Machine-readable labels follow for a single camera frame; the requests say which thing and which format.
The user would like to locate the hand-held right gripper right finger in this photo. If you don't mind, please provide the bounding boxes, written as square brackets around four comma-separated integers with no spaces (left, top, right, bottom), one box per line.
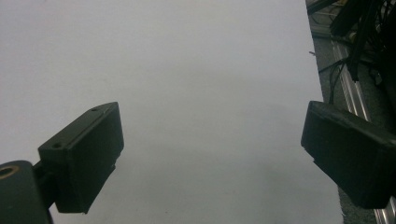
[300,100,396,210]

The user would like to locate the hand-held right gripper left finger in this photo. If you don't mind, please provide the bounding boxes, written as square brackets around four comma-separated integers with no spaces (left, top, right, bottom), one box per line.
[33,101,125,215]

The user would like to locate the aluminium frame rail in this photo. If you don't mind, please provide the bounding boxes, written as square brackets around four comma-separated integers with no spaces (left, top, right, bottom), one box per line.
[306,21,396,224]

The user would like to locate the bundle of black cables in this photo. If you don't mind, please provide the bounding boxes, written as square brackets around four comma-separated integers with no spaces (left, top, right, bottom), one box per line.
[306,0,396,105]

